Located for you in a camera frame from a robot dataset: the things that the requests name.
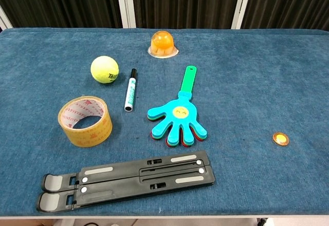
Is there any blue table cloth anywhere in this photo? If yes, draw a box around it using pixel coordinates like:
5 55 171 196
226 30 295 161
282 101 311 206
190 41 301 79
0 27 329 217

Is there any blue plastic hand clapper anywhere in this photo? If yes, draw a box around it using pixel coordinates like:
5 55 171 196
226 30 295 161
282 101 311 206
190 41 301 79
147 65 208 148

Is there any white frame post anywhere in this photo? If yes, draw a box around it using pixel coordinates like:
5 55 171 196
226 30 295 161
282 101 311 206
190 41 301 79
0 5 13 30
115 0 137 29
231 0 254 30

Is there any dark pleated curtain panel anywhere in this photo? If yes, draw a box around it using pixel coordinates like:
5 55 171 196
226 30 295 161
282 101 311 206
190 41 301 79
131 0 243 29
0 0 122 29
241 0 329 30

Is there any small orange disc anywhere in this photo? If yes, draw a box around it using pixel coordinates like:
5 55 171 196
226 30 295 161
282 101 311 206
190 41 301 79
272 132 290 146

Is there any white green whiteboard marker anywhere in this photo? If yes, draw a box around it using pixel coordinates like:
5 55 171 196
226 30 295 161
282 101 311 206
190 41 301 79
124 68 138 112

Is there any orange jelly cup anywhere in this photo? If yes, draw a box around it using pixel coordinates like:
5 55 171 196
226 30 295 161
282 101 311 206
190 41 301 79
148 30 179 59

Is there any black folding laptop stand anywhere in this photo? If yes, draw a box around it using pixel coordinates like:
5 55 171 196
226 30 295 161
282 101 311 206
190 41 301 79
36 150 216 213

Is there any clear packing tape roll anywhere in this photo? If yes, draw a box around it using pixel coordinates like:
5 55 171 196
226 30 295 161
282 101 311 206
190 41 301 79
57 96 113 148

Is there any yellow tennis ball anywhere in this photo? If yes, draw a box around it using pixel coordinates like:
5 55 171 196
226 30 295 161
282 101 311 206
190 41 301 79
90 55 120 84

